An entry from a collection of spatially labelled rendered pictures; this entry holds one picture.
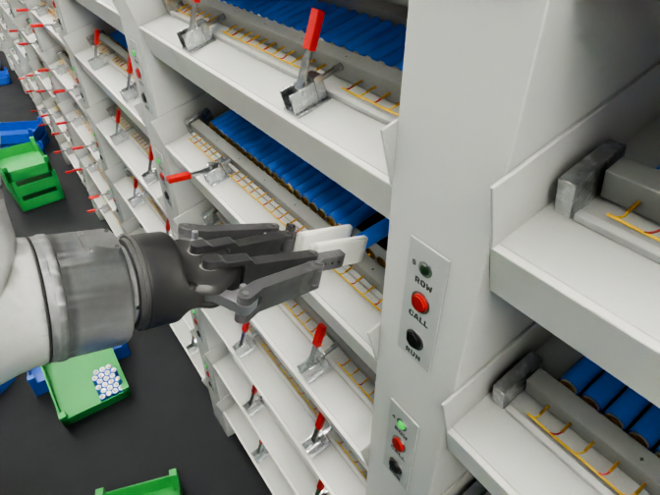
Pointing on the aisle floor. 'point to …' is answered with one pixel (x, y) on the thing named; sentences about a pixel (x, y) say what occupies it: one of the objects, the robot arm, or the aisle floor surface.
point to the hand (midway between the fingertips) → (329, 247)
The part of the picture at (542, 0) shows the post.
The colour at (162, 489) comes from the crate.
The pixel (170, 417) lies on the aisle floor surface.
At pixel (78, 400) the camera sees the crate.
